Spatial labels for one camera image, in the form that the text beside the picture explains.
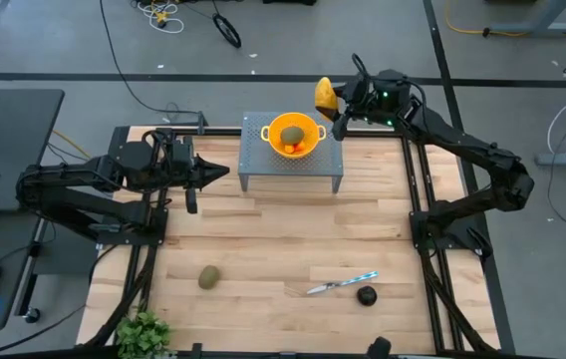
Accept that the black round fruit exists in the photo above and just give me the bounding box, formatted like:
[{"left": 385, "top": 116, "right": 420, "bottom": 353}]
[{"left": 356, "top": 285, "right": 379, "bottom": 307}]

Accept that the yellow floor cable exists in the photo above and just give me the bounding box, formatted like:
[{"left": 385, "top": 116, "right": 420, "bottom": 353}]
[{"left": 443, "top": 0, "right": 566, "bottom": 60}]

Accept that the black ring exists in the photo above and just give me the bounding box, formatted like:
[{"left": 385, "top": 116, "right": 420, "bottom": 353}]
[{"left": 211, "top": 12, "right": 243, "bottom": 50}]

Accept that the green plant in white pot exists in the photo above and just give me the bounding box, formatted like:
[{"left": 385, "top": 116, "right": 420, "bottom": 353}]
[{"left": 115, "top": 309, "right": 177, "bottom": 359}]

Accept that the white cable with yellow plug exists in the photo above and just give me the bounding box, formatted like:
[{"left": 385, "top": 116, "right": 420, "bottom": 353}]
[{"left": 132, "top": 0, "right": 186, "bottom": 35}]

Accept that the brown-green kiwi fruit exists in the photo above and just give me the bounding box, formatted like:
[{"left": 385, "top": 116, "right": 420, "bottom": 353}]
[{"left": 197, "top": 264, "right": 221, "bottom": 291}]

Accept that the grey perforated metal stand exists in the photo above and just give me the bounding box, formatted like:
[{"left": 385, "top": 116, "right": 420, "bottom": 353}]
[{"left": 237, "top": 111, "right": 345, "bottom": 194}]

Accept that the black aluminium table frame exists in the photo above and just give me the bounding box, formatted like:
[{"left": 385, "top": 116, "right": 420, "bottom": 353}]
[{"left": 83, "top": 127, "right": 517, "bottom": 359}]

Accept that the yellow corn cob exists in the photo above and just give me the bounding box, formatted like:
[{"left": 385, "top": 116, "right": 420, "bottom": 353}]
[{"left": 314, "top": 76, "right": 342, "bottom": 124}]

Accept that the dark grey desk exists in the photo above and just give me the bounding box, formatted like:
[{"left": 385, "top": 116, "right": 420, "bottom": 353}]
[{"left": 0, "top": 88, "right": 66, "bottom": 333}]

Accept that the green mango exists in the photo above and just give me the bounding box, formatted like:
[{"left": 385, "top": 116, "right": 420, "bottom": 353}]
[{"left": 280, "top": 125, "right": 307, "bottom": 147}]

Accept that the yellow plastic colander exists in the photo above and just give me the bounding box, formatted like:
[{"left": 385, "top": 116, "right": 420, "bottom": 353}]
[{"left": 260, "top": 112, "right": 328, "bottom": 160}]

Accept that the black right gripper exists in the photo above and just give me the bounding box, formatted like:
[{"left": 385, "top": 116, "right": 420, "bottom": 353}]
[{"left": 327, "top": 74, "right": 372, "bottom": 143}]

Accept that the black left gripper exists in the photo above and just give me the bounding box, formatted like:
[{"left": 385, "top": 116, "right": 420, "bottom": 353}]
[{"left": 172, "top": 141, "right": 230, "bottom": 214}]

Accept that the black hanging cable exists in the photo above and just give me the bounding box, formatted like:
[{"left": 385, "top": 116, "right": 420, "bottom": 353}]
[{"left": 98, "top": 0, "right": 209, "bottom": 121}]

